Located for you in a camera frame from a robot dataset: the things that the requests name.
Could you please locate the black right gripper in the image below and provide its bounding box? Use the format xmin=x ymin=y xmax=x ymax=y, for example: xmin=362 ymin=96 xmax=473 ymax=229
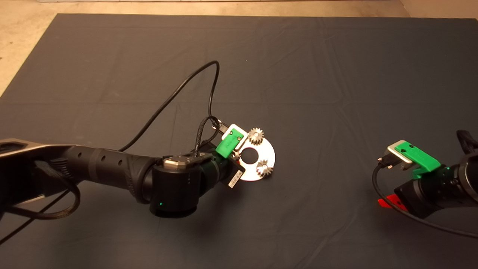
xmin=378 ymin=166 xmax=463 ymax=220

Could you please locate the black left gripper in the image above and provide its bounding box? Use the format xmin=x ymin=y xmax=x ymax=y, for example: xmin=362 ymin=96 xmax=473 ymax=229
xmin=215 ymin=156 xmax=246 ymax=189

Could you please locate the round metal carrier plate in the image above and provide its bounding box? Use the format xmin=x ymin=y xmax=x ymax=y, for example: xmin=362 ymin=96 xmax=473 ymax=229
xmin=235 ymin=133 xmax=276 ymax=182

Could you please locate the dark grey table cloth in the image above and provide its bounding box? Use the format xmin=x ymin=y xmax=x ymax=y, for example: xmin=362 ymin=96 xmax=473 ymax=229
xmin=0 ymin=13 xmax=478 ymax=269

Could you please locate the black right camera cable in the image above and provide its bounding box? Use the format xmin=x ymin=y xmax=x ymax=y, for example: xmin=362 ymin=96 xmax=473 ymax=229
xmin=372 ymin=157 xmax=478 ymax=238

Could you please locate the black camera cable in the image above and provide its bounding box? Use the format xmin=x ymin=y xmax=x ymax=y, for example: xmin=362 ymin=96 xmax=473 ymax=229
xmin=0 ymin=61 xmax=229 ymax=245
xmin=372 ymin=157 xmax=478 ymax=238

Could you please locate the green left camera mount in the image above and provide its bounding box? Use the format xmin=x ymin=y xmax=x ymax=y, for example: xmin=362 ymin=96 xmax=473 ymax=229
xmin=216 ymin=129 xmax=247 ymax=157

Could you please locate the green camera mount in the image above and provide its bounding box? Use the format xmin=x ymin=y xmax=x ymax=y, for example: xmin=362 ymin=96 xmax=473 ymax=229
xmin=396 ymin=141 xmax=441 ymax=179
xmin=216 ymin=129 xmax=247 ymax=157

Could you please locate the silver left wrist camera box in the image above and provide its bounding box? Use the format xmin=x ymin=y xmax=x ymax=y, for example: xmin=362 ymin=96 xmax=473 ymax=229
xmin=227 ymin=124 xmax=248 ymax=148

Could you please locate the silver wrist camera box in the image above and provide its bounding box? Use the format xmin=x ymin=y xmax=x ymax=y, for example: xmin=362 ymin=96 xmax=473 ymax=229
xmin=387 ymin=140 xmax=413 ymax=170
xmin=227 ymin=124 xmax=248 ymax=148

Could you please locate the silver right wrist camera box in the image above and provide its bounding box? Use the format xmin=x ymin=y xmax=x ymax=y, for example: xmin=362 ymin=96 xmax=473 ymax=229
xmin=387 ymin=140 xmax=413 ymax=170

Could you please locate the green right camera mount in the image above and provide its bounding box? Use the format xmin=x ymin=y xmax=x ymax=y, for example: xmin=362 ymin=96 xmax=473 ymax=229
xmin=396 ymin=141 xmax=441 ymax=179

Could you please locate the black left camera cable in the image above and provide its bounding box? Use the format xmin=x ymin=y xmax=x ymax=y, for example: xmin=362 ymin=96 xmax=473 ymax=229
xmin=0 ymin=61 xmax=229 ymax=245

